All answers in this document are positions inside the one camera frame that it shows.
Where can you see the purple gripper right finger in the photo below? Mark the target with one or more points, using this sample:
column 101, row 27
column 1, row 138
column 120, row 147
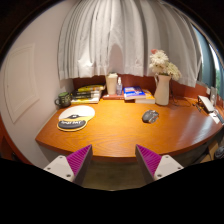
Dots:
column 153, row 166

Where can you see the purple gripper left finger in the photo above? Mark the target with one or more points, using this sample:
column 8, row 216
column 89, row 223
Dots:
column 72, row 167

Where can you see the white yellow mouse pad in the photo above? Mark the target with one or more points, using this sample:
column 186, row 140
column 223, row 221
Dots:
column 75, row 118

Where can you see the grey computer mouse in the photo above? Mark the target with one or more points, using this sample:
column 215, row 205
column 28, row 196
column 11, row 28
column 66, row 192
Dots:
column 150, row 116

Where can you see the orange book under blue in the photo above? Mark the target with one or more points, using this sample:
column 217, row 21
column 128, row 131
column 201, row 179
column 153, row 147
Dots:
column 149, row 98

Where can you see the dark green mug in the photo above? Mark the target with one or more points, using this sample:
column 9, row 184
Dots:
column 63, row 100

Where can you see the white bottom book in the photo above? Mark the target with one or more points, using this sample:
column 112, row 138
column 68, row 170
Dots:
column 93, row 100

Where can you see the black middle book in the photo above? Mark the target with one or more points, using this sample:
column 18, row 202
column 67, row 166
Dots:
column 85, row 94

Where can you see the white ceramic pitcher vase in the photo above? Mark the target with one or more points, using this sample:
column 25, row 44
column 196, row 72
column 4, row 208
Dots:
column 162, row 89

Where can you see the red flat book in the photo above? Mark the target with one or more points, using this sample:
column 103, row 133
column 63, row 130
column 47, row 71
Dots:
column 113, row 97

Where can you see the yellow top book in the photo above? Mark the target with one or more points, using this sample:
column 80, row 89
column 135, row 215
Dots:
column 91, row 88

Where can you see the white box device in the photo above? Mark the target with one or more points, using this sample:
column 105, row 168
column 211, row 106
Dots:
column 207, row 103

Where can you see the clear sanitizer bottle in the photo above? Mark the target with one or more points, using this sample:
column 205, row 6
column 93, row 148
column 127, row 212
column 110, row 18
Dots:
column 119, row 86

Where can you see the cream tissue container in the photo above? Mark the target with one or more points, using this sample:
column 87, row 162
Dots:
column 111, row 82

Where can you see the white flower bouquet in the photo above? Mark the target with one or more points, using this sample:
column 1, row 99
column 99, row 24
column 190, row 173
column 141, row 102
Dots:
column 160, row 65

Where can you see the white sheer curtain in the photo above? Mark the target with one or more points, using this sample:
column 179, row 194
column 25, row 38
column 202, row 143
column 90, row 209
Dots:
column 103, row 36

